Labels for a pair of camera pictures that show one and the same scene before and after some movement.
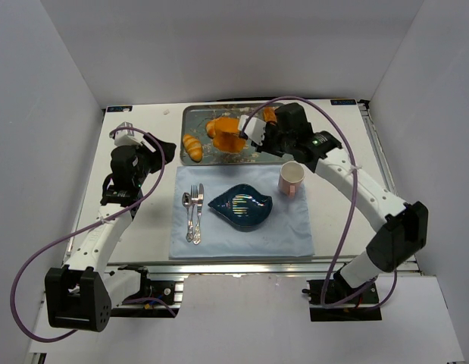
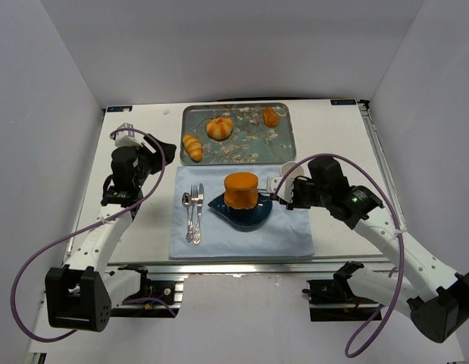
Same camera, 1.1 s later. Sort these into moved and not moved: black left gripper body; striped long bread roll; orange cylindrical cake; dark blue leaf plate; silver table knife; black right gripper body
Moved: black right gripper body; orange cylindrical cake
Not moved: silver table knife; black left gripper body; dark blue leaf plate; striped long bread roll
